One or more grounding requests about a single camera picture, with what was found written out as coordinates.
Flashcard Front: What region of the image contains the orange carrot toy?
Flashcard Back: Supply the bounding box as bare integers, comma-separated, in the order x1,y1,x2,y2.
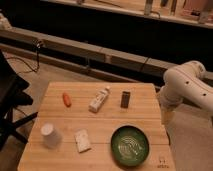
62,93,72,107

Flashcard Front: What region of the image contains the green ceramic bowl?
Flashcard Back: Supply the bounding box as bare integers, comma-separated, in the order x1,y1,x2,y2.
110,125,149,167

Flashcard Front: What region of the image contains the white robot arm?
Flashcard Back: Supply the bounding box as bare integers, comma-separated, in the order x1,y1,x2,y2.
157,61,213,125

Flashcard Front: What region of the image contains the white ceramic cup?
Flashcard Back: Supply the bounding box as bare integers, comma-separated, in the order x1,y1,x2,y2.
40,123,62,148

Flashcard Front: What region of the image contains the dark rectangular block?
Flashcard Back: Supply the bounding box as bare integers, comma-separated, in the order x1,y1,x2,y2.
120,91,130,108

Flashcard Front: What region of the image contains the black chair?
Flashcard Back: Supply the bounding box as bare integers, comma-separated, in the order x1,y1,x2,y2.
0,50,37,151

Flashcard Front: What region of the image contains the black cable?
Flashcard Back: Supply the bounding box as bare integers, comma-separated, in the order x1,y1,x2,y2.
5,39,44,75

